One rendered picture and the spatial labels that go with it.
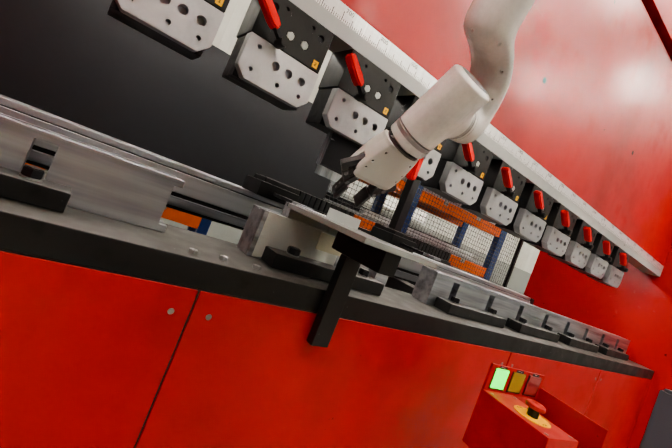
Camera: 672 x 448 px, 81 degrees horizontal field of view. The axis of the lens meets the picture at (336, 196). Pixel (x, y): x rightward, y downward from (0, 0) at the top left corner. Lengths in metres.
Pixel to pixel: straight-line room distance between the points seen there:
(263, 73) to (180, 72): 0.55
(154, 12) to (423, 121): 0.45
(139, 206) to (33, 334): 0.23
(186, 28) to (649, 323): 2.55
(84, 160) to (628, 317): 2.60
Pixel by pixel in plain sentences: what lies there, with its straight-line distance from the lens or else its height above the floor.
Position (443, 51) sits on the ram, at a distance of 1.03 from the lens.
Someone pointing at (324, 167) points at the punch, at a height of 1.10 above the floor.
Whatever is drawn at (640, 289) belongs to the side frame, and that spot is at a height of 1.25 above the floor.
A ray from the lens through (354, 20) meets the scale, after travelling 0.86.
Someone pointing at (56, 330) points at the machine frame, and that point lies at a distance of 0.65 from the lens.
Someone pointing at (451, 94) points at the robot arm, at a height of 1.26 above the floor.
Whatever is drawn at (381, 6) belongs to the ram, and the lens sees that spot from 0.91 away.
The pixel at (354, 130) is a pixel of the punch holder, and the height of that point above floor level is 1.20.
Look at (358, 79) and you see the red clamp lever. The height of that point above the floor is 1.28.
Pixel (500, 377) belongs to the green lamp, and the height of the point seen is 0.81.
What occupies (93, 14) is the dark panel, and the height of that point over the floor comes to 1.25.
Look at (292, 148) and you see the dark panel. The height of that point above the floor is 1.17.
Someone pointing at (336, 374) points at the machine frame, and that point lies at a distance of 0.87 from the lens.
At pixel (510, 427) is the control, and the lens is 0.97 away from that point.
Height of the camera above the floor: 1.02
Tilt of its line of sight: 2 degrees up
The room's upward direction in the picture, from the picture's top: 22 degrees clockwise
